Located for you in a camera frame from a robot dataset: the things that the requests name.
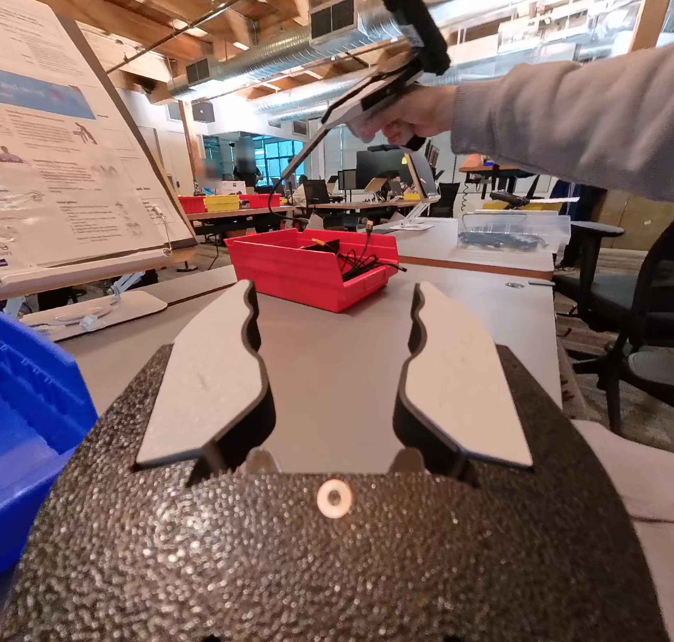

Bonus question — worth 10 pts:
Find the silver round ventilation duct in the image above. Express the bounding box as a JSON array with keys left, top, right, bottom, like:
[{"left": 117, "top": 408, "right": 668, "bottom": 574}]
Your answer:
[{"left": 171, "top": 0, "right": 674, "bottom": 122}]

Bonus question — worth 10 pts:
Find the blue storage bin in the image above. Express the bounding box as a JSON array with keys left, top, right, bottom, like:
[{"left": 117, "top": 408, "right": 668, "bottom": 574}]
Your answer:
[{"left": 0, "top": 313, "right": 99, "bottom": 579}]

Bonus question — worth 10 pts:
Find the person's right hand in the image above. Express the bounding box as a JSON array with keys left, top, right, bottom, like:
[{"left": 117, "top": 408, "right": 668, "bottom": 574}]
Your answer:
[{"left": 348, "top": 85, "right": 458, "bottom": 146}]

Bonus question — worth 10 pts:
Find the person's right forearm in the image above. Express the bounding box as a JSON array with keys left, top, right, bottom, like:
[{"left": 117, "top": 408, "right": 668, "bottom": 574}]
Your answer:
[{"left": 450, "top": 44, "right": 674, "bottom": 203}]

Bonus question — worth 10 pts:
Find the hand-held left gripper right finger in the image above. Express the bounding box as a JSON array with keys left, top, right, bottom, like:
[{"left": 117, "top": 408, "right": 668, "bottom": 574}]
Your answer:
[{"left": 394, "top": 282, "right": 534, "bottom": 482}]

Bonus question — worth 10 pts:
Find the laminated instruction sheet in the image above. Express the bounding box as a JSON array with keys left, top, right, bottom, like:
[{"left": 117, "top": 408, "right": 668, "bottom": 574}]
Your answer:
[{"left": 0, "top": 0, "right": 176, "bottom": 273}]

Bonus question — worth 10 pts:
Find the instruction sheet on stand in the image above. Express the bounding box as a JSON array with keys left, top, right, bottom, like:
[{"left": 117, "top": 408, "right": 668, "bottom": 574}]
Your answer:
[{"left": 0, "top": 0, "right": 199, "bottom": 343}]

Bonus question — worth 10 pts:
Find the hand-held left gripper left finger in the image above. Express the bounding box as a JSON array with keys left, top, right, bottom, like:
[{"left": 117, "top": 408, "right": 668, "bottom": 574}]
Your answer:
[{"left": 135, "top": 279, "right": 277, "bottom": 482}]

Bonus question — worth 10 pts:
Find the clear plastic container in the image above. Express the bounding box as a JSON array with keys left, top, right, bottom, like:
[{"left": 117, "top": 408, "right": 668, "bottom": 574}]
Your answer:
[{"left": 456, "top": 211, "right": 573, "bottom": 251}]

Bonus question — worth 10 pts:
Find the black multi-plug cable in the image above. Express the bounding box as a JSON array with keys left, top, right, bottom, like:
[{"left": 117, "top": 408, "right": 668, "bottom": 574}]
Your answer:
[{"left": 311, "top": 220, "right": 407, "bottom": 284}]

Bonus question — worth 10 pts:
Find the black monitor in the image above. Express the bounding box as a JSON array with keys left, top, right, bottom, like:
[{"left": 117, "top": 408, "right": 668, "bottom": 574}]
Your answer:
[{"left": 355, "top": 149, "right": 412, "bottom": 190}]

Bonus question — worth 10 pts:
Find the black office chair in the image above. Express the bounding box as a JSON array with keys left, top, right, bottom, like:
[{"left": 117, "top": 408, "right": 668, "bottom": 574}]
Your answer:
[{"left": 553, "top": 221, "right": 674, "bottom": 445}]

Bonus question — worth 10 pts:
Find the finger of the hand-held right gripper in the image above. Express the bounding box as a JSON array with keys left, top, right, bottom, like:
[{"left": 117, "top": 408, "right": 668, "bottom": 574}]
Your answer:
[
  {"left": 321, "top": 74, "right": 423, "bottom": 127},
  {"left": 322, "top": 53, "right": 423, "bottom": 121}
]

